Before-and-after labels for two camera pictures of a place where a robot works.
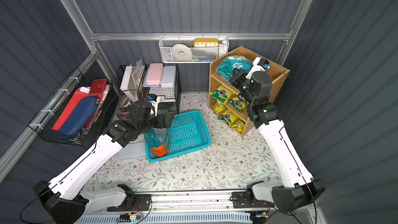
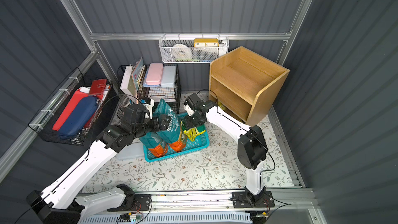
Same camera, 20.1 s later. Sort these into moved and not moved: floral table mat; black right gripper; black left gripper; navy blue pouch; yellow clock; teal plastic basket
Moved: black right gripper
Not moved: yellow clock; black left gripper; floral table mat; navy blue pouch; teal plastic basket
